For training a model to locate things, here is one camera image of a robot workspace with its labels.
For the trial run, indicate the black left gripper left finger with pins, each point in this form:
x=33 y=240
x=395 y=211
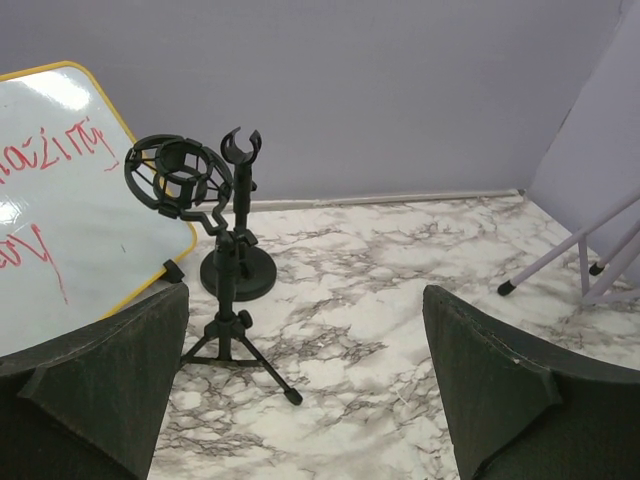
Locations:
x=89 y=404

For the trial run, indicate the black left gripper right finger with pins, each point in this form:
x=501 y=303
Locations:
x=520 y=407

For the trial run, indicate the black round-base mic stand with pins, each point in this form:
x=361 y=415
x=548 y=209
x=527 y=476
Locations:
x=257 y=270

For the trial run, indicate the lilac music stand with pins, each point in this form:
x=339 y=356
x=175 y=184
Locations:
x=589 y=178

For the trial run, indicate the black tripod mic stand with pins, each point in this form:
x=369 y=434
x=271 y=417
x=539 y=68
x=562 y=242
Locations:
x=176 y=176

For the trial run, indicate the black whiteboard foot clip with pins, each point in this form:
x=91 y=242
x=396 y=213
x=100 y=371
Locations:
x=172 y=272

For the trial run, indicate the yellow-framed whiteboard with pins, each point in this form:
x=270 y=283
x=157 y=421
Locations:
x=76 y=245

